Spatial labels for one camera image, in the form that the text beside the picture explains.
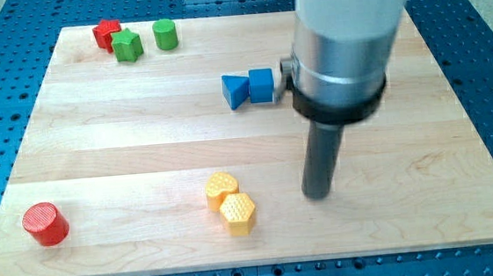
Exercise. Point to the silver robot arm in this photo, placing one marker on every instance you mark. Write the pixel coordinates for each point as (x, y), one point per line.
(340, 53)

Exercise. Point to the blue triangle block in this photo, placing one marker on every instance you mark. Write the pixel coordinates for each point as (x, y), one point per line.
(235, 90)

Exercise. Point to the yellow heart block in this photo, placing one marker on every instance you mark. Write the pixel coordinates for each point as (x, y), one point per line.
(218, 187)

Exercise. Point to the blue cube block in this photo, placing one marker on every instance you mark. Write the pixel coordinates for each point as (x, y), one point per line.
(261, 85)

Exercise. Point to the yellow hexagon block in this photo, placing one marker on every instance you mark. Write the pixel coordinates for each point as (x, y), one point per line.
(238, 212)

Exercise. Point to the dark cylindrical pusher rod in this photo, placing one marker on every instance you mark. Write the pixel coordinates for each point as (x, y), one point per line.
(320, 159)

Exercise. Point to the wooden board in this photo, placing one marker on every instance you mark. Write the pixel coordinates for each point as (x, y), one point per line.
(124, 150)

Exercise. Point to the green cylinder block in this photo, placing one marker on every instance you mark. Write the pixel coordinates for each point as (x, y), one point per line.
(165, 33)

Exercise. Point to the green star block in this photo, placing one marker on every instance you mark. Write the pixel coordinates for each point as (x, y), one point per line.
(126, 45)

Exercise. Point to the red star block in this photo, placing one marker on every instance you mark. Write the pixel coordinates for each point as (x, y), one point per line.
(103, 33)

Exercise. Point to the red cylinder block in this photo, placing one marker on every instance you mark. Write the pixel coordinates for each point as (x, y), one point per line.
(46, 224)

